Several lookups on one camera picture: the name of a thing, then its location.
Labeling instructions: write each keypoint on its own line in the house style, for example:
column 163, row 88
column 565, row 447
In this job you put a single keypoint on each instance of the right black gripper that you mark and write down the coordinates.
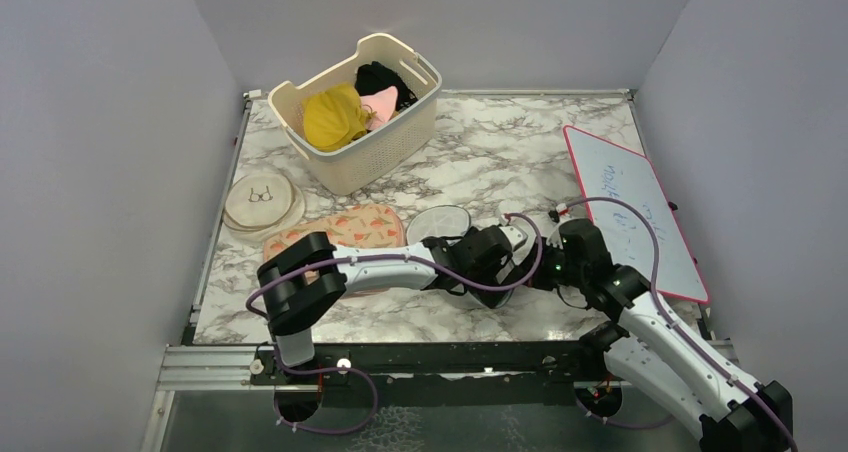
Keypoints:
column 541, row 281

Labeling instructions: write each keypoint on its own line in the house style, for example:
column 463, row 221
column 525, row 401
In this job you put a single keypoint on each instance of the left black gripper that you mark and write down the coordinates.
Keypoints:
column 494, row 270

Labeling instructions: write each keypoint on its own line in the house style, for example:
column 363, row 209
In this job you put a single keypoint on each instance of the white mesh cylindrical laundry bag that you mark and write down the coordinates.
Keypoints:
column 441, row 227

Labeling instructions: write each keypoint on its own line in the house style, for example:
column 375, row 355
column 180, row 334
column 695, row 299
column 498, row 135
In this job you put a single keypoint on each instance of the yellow bra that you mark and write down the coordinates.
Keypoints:
column 334, row 118

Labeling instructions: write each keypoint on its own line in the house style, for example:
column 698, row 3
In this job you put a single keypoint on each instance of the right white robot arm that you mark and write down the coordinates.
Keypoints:
column 646, row 343

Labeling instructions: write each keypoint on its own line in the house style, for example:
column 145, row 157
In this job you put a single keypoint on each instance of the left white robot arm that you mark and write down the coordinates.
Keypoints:
column 301, row 283

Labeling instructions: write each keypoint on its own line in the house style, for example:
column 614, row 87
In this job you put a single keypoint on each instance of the floral peach mesh laundry bag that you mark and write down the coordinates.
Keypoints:
column 359, row 226

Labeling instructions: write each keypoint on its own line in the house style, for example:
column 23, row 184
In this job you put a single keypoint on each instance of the cream perforated laundry basket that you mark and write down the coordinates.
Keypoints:
column 378, row 152

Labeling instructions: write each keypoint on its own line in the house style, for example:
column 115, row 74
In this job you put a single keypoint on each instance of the round beige bra wash bag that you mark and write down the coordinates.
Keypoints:
column 262, row 204

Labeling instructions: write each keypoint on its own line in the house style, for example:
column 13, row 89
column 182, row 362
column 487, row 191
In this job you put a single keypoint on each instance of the pink framed whiteboard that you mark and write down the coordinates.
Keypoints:
column 627, row 202

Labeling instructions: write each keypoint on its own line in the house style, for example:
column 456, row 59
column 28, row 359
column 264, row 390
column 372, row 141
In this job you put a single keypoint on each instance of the pink garment in basket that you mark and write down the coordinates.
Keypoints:
column 380, row 107

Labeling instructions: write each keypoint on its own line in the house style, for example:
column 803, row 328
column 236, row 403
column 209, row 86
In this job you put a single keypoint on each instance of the black garment in basket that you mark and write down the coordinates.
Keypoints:
column 374, row 77

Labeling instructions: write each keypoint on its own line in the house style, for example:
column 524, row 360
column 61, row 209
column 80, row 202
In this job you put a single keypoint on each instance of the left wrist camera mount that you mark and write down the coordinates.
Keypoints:
column 515, row 236

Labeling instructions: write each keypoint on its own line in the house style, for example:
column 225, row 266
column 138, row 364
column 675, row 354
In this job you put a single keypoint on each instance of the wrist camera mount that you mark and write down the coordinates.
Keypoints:
column 515, row 236
column 558, row 215

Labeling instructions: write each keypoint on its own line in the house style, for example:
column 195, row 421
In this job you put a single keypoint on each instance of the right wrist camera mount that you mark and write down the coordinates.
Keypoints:
column 558, row 215

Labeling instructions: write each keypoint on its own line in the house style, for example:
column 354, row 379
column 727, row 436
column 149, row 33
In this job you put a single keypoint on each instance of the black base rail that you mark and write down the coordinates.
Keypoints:
column 555, row 373

